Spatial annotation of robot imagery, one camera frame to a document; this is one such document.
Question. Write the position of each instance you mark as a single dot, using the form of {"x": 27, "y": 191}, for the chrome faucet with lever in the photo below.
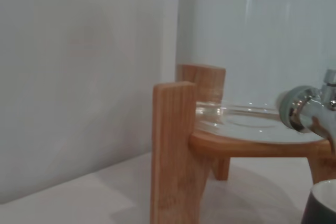
{"x": 312, "y": 111}

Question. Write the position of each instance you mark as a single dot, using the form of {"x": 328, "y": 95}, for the dark teal ceramic mug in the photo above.
{"x": 321, "y": 208}

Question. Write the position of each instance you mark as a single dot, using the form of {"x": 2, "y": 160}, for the wooden dispenser stand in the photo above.
{"x": 173, "y": 142}

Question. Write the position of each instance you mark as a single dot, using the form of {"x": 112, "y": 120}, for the glass water dispenser jar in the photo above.
{"x": 249, "y": 45}

